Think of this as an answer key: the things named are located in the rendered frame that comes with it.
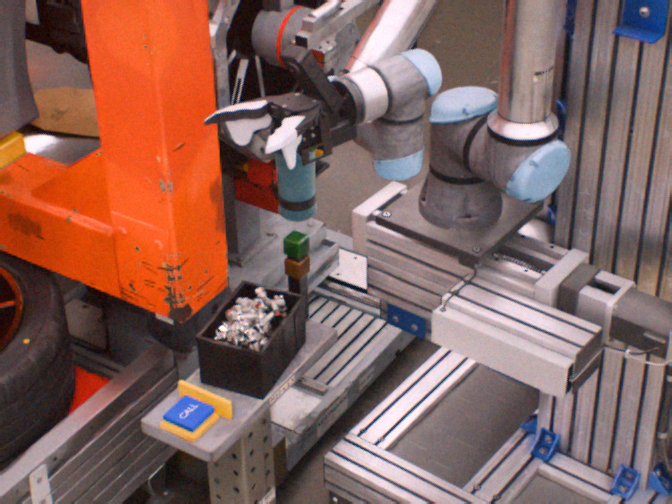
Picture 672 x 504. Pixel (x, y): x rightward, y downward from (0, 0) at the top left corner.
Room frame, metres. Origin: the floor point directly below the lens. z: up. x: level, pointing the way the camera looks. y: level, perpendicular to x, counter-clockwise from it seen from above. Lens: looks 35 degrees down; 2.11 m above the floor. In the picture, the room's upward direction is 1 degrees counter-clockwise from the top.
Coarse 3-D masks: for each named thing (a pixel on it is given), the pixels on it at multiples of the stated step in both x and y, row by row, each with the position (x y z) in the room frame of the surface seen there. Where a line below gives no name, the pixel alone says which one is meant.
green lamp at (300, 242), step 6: (294, 234) 2.16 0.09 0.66; (300, 234) 2.16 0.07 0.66; (306, 234) 2.16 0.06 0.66; (288, 240) 2.14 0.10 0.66; (294, 240) 2.14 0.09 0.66; (300, 240) 2.14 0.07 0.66; (306, 240) 2.15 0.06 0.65; (288, 246) 2.14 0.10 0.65; (294, 246) 2.13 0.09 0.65; (300, 246) 2.13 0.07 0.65; (306, 246) 2.15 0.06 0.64; (288, 252) 2.14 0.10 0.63; (294, 252) 2.13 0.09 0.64; (300, 252) 2.13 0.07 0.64; (306, 252) 2.15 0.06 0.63
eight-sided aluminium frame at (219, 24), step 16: (208, 0) 2.51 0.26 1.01; (224, 0) 2.49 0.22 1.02; (224, 16) 2.48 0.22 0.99; (224, 32) 2.47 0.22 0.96; (224, 48) 2.47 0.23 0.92; (224, 64) 2.47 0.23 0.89; (224, 80) 2.46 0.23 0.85; (224, 96) 2.46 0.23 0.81; (224, 128) 2.45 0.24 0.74; (256, 144) 2.54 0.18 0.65; (256, 160) 2.59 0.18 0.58
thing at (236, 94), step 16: (240, 0) 2.70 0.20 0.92; (256, 0) 2.79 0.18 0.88; (304, 0) 2.93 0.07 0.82; (240, 16) 3.01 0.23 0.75; (240, 32) 2.76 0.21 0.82; (240, 48) 2.75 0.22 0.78; (240, 64) 2.68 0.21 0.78; (256, 64) 2.73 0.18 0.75; (272, 64) 2.89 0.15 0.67; (240, 80) 2.68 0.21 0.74; (256, 80) 2.74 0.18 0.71; (272, 80) 2.85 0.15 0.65; (288, 80) 2.84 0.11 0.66; (240, 96) 2.82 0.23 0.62; (256, 96) 2.75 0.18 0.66
